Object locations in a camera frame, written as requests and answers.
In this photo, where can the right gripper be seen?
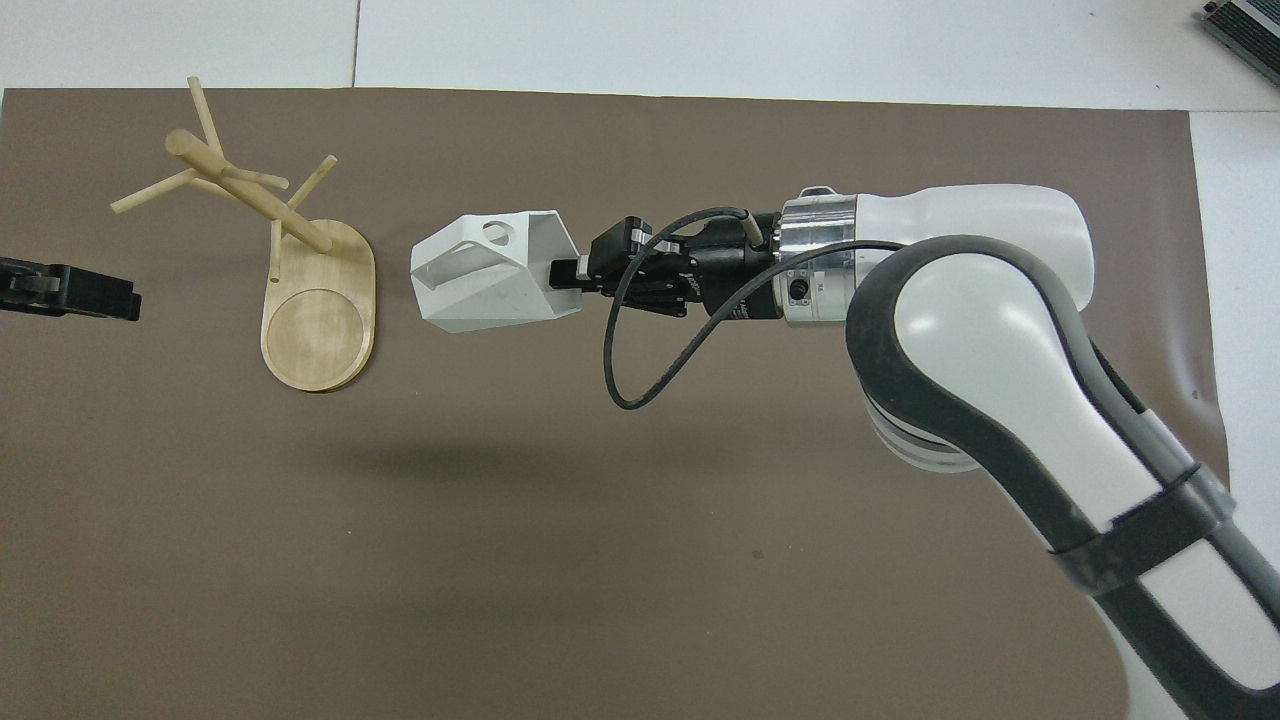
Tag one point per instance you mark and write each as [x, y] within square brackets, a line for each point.
[735, 275]

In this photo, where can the white angular cup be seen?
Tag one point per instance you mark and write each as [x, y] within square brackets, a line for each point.
[490, 280]

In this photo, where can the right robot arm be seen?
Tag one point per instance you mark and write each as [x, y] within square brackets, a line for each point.
[1000, 330]

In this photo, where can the wooden cup rack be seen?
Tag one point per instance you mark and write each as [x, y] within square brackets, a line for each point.
[315, 330]

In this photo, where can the grey metal device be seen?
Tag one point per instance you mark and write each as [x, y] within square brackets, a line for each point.
[1248, 22]

